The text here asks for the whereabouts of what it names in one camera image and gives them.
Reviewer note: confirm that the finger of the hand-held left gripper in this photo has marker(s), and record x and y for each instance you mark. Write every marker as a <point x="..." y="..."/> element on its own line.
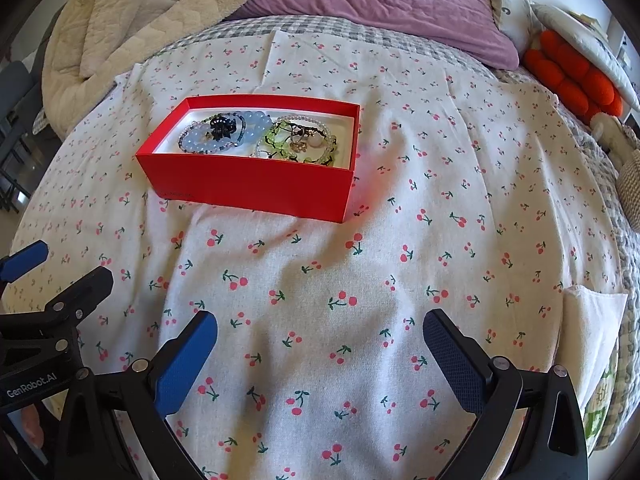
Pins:
<point x="90" y="285"/>
<point x="25" y="260"/>

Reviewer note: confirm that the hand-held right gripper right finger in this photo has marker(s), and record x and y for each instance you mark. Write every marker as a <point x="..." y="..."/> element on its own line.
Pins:
<point x="450" y="355"/>

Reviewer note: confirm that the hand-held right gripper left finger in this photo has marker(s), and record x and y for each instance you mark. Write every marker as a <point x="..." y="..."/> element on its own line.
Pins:
<point x="185" y="355"/>

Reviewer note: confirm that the red jewelry box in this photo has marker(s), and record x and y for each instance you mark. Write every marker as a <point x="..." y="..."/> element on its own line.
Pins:
<point x="240" y="185"/>

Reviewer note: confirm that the black hair clip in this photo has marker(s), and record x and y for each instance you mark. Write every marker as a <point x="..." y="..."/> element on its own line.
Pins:
<point x="220" y="127"/>

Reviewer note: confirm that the gold earring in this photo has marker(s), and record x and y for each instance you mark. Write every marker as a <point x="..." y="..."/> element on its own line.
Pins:
<point x="300" y="146"/>

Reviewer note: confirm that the pearl earring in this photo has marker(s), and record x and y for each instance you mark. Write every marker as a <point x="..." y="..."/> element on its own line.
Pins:
<point x="316" y="140"/>

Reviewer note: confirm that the person's left hand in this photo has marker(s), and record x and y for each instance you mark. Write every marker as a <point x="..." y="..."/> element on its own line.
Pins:
<point x="32" y="425"/>

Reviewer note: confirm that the cherry print white cloth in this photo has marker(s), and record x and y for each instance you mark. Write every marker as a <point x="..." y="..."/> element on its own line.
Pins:
<point x="325" y="260"/>

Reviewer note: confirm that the green printed cloth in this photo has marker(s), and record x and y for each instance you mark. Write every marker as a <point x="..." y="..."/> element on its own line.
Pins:
<point x="597" y="420"/>

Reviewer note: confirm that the grey chair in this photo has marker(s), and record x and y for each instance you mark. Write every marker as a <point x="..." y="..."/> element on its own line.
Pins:
<point x="15" y="90"/>

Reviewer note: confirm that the beige fleece blanket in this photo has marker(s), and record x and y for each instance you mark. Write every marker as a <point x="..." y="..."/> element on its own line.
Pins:
<point x="125" y="20"/>

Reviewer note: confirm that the white plush toy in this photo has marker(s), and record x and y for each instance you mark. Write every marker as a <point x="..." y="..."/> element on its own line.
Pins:
<point x="610" y="135"/>

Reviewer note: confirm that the red-orange bobble cushion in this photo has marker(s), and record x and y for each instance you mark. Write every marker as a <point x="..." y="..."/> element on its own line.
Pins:
<point x="575" y="75"/>

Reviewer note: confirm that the white printed pillow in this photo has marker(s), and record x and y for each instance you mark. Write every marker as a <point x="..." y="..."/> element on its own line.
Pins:
<point x="510" y="0"/>

